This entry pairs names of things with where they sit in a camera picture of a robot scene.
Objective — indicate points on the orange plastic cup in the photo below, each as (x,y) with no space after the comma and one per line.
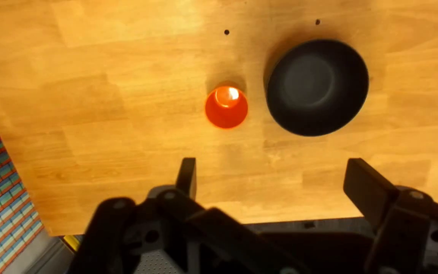
(227,113)

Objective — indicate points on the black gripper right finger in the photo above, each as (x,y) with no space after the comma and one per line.
(368,191)

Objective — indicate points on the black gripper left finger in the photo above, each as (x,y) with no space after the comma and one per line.
(186,177)

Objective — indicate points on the black bowl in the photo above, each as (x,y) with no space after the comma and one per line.
(315,85)

